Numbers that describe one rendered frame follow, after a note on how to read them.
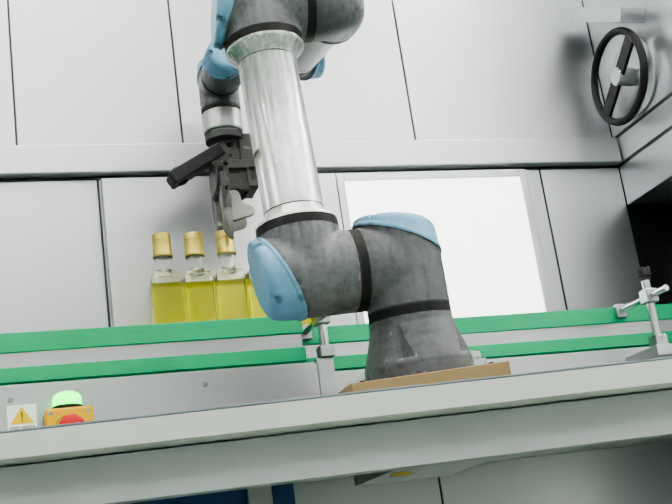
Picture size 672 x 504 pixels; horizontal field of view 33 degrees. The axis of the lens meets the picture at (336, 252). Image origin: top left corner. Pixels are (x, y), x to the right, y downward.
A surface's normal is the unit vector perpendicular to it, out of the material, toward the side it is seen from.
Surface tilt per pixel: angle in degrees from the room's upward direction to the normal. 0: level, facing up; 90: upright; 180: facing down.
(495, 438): 90
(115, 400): 90
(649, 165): 90
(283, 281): 109
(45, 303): 90
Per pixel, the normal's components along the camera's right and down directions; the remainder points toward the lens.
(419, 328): -0.02, -0.50
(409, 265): 0.17, -0.21
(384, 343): -0.68, -0.34
